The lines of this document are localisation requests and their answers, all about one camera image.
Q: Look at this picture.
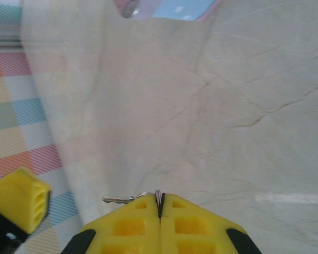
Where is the small silver key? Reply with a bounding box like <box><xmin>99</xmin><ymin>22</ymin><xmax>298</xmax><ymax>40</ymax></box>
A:
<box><xmin>101</xmin><ymin>195</ymin><xmax>136</xmax><ymax>205</ymax></box>

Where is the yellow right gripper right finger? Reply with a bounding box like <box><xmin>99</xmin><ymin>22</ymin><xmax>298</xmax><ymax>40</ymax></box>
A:
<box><xmin>158</xmin><ymin>193</ymin><xmax>262</xmax><ymax>254</ymax></box>

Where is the blue cartoon tin box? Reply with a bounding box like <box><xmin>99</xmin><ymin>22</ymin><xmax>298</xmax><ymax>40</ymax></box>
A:
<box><xmin>113</xmin><ymin>0</ymin><xmax>224</xmax><ymax>23</ymax></box>

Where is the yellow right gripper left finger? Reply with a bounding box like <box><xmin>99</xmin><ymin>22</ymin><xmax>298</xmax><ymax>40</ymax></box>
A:
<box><xmin>61</xmin><ymin>193</ymin><xmax>161</xmax><ymax>254</ymax></box>

